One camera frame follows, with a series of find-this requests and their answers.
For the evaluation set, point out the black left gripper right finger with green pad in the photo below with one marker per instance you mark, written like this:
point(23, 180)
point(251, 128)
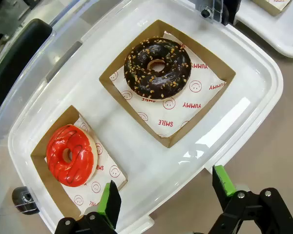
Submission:
point(234, 209)

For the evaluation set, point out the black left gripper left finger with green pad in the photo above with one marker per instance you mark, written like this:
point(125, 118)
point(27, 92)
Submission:
point(111, 202)

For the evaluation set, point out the printed paper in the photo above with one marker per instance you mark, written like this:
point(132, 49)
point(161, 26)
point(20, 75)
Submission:
point(107, 170)
point(185, 117)

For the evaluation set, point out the red glazed donut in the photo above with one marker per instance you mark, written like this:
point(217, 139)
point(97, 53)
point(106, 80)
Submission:
point(58, 163)

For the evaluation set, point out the chocolate donut with nut bits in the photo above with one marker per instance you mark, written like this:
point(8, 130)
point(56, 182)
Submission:
point(141, 73)

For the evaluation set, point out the cardboard donut tray with paper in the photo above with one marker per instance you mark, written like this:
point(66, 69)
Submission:
point(271, 6)

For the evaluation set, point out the large white plastic display tray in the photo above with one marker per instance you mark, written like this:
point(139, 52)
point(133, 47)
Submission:
point(146, 158)

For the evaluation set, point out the black lid hinge knob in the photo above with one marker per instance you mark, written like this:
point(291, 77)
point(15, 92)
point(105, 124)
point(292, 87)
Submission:
point(230, 12)
point(20, 197)

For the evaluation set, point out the clear plastic display lid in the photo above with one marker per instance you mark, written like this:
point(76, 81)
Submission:
point(19, 102)

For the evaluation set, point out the black rounded chair part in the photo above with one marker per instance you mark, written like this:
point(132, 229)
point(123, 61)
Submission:
point(14, 61)

